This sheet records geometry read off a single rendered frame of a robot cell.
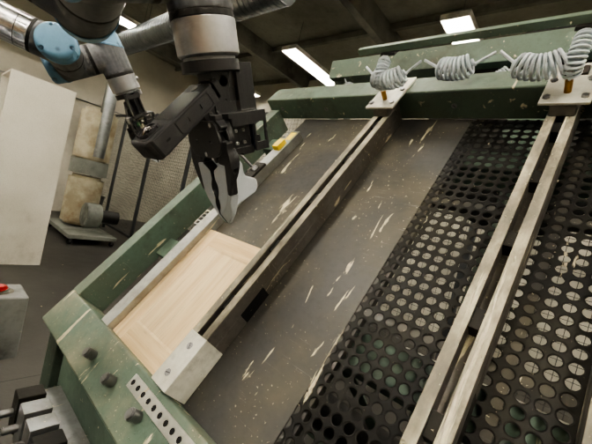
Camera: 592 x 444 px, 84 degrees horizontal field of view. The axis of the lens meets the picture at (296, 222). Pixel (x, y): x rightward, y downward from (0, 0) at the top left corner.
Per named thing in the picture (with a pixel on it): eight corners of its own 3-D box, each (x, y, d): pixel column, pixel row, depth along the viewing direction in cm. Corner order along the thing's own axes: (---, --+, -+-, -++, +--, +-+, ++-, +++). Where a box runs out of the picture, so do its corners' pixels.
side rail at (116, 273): (97, 306, 119) (72, 288, 112) (279, 129, 166) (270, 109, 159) (103, 312, 115) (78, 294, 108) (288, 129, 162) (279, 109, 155)
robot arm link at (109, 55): (82, 37, 88) (114, 30, 91) (102, 80, 93) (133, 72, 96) (80, 33, 82) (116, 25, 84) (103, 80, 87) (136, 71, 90)
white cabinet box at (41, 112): (-34, 248, 382) (2, 73, 374) (28, 251, 426) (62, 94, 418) (-29, 263, 343) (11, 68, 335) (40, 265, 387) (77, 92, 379)
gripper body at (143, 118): (136, 140, 94) (116, 96, 88) (131, 136, 101) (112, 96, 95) (163, 130, 97) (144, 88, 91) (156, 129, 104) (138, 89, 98)
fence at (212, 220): (110, 326, 99) (100, 319, 96) (294, 138, 139) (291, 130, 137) (116, 333, 95) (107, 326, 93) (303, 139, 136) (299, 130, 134)
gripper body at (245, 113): (271, 152, 46) (260, 56, 42) (220, 166, 41) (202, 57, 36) (238, 149, 51) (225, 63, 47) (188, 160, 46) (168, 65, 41)
